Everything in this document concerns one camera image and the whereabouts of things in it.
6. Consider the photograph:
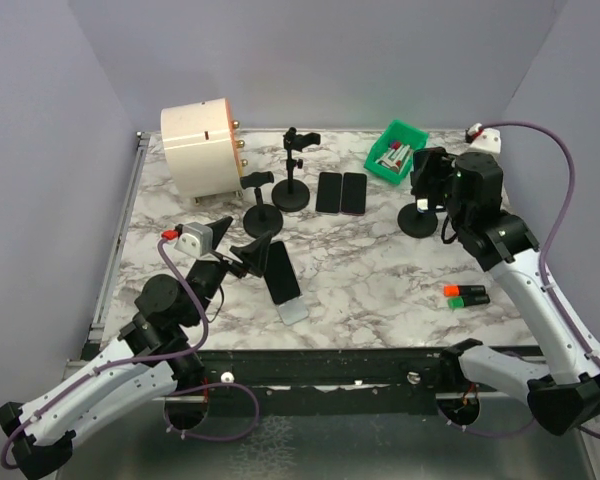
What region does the orange capped marker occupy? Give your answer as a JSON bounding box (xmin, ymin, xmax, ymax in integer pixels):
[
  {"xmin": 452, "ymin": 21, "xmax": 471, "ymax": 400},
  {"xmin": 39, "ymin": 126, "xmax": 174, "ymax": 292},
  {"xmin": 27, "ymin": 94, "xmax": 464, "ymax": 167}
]
[{"xmin": 443, "ymin": 285, "xmax": 486, "ymax": 297}]

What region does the green capped marker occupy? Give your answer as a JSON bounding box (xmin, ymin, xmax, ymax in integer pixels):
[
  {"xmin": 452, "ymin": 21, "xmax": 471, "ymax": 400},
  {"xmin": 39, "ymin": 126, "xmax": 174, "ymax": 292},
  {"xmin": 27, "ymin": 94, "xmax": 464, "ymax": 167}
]
[{"xmin": 447, "ymin": 295, "xmax": 491, "ymax": 310}]

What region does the black phone stand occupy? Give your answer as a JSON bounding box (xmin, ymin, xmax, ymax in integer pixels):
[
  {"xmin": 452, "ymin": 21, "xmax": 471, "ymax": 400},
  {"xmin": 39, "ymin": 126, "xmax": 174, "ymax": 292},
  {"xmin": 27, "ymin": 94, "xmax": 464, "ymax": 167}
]
[
  {"xmin": 240, "ymin": 171, "xmax": 283, "ymax": 238},
  {"xmin": 271, "ymin": 127, "xmax": 321, "ymax": 213}
]

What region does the purple edged black phone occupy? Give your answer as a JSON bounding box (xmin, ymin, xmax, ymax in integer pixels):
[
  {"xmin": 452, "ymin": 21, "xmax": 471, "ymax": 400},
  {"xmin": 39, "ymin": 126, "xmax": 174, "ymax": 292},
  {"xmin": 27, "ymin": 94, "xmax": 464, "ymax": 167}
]
[{"xmin": 340, "ymin": 172, "xmax": 367, "ymax": 215}]

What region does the green plastic bin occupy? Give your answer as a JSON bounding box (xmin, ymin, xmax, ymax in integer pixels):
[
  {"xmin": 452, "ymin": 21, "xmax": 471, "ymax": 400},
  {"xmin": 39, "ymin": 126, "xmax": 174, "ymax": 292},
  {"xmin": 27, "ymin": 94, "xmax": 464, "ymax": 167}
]
[{"xmin": 364, "ymin": 120, "xmax": 429, "ymax": 185}]

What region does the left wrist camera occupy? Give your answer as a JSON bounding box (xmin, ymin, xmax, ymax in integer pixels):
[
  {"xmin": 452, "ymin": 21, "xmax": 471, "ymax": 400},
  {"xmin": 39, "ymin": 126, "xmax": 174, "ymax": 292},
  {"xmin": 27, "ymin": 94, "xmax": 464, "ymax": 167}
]
[{"xmin": 161, "ymin": 222, "xmax": 213, "ymax": 259}]

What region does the black phone on silver stand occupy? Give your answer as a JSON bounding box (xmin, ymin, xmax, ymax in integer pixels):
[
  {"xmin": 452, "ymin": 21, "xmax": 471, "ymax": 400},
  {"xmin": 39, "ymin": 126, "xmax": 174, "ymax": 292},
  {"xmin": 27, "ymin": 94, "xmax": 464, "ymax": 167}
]
[{"xmin": 264, "ymin": 241, "xmax": 301, "ymax": 306}]

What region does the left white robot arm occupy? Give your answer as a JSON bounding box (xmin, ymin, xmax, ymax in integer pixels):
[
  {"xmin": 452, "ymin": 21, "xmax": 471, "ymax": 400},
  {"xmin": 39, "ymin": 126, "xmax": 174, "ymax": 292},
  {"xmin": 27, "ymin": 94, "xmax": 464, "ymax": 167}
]
[{"xmin": 0, "ymin": 217, "xmax": 273, "ymax": 479}]

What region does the silver flat phone stand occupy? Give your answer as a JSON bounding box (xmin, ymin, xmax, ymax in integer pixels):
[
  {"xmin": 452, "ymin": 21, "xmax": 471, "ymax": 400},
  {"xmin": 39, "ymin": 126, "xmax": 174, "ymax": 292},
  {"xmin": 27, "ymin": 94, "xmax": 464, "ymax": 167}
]
[{"xmin": 276, "ymin": 296, "xmax": 309, "ymax": 326}]

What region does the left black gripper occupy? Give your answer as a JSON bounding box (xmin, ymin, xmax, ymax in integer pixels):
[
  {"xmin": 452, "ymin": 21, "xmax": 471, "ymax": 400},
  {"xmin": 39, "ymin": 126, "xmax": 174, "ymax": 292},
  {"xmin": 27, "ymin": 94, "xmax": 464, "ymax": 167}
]
[{"xmin": 185, "ymin": 217, "xmax": 273, "ymax": 327}]

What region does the silver edged black phone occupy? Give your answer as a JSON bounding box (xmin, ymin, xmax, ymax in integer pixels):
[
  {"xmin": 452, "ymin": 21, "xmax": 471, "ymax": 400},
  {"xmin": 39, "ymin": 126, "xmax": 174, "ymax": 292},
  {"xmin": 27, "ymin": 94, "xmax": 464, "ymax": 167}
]
[{"xmin": 315, "ymin": 172, "xmax": 343, "ymax": 214}]

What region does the black mounting rail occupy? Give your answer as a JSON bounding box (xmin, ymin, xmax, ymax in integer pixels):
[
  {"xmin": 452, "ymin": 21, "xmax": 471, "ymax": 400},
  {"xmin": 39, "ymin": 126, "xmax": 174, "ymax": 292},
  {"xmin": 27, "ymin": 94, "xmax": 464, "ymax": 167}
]
[{"xmin": 139, "ymin": 347, "xmax": 501, "ymax": 417}]

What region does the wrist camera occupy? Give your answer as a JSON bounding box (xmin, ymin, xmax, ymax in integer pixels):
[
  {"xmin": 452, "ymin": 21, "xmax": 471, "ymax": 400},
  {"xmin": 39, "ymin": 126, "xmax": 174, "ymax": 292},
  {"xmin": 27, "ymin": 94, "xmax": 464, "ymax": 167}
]
[
  {"xmin": 161, "ymin": 222, "xmax": 213, "ymax": 259},
  {"xmin": 465, "ymin": 123, "xmax": 502, "ymax": 160}
]

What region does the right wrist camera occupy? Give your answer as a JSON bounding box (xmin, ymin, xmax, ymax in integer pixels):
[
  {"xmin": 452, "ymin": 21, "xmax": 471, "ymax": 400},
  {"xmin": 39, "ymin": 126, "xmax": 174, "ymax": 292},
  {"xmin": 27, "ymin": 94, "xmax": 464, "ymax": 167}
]
[{"xmin": 465, "ymin": 123, "xmax": 502, "ymax": 160}]

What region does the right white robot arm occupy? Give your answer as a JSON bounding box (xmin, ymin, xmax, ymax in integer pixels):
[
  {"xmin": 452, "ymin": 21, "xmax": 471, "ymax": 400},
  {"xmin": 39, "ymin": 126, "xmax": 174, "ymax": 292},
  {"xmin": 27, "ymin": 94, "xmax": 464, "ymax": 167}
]
[{"xmin": 411, "ymin": 147, "xmax": 600, "ymax": 436}]

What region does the cream cylindrical box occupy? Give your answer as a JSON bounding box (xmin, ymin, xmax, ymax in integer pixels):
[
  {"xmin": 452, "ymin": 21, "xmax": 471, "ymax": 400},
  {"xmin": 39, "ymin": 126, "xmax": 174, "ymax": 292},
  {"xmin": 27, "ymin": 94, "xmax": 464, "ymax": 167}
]
[{"xmin": 160, "ymin": 98, "xmax": 244, "ymax": 201}]

